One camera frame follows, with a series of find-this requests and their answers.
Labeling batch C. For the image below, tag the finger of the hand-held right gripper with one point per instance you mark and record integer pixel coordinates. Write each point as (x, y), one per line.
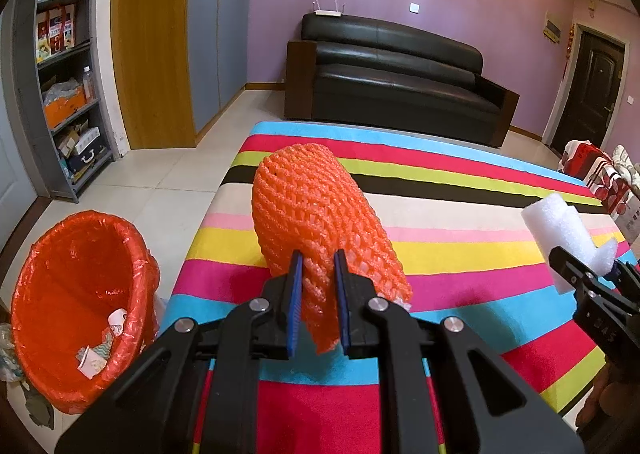
(572, 269)
(630, 279)

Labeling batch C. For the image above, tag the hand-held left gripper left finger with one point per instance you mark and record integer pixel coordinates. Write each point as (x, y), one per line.
(295, 314)

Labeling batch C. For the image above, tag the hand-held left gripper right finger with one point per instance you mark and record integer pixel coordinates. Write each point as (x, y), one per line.
(342, 314)

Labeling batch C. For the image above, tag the white foam sheet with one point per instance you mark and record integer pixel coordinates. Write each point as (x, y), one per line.
(555, 229)

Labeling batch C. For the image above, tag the orange foam net sleeve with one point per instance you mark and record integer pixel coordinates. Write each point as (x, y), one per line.
(310, 204)

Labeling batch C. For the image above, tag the orange lined trash bin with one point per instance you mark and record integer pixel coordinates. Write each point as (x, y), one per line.
(65, 274)

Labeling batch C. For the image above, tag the person's right hand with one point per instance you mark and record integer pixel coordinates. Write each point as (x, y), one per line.
(600, 399)

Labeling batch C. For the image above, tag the red floral cloth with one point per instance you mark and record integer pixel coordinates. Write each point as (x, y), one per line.
(585, 159)

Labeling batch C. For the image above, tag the colourful striped blanket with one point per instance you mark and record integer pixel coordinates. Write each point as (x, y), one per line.
(450, 254)

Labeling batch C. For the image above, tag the dark brown door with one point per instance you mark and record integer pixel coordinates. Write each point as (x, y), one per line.
(590, 89)

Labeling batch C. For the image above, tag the red hanging decoration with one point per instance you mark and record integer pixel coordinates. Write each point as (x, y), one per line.
(567, 49)

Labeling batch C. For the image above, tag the black leather sofa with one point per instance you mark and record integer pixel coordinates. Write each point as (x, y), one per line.
(400, 94)

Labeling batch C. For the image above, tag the black case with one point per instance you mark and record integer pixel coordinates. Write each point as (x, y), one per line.
(90, 162)

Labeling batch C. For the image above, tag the cardboard boxes on shelf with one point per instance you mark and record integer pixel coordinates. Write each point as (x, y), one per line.
(77, 142)

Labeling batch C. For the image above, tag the clear plastic bag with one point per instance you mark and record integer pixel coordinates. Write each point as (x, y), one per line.
(10, 351)

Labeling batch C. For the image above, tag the wooden wardrobe with blue doors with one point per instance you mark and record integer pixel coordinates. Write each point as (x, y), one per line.
(150, 59)

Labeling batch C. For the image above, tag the white router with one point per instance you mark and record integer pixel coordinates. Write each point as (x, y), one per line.
(330, 12)

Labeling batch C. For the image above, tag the orange box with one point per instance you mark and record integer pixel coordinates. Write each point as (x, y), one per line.
(65, 109)

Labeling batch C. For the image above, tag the clear water bottle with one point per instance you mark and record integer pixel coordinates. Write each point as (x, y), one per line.
(88, 84)

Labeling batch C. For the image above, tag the white door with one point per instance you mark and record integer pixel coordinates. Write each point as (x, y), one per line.
(12, 159)

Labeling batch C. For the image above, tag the grey bookshelf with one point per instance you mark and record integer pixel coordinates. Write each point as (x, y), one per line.
(30, 109)

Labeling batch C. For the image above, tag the wall electrical panel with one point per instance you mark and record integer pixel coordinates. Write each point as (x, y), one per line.
(552, 30)

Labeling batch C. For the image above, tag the white wall switch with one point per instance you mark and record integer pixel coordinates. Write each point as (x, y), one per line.
(414, 7)

